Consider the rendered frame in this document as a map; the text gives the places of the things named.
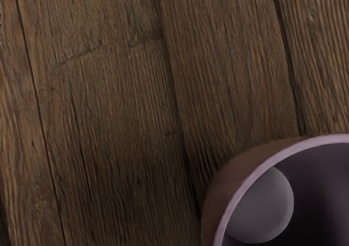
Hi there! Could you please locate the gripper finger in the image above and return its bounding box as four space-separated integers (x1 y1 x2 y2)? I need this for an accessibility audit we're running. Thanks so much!
225 166 294 244

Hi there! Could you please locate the purple plastic cup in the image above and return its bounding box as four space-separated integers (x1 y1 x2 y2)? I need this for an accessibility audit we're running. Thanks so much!
201 133 349 246

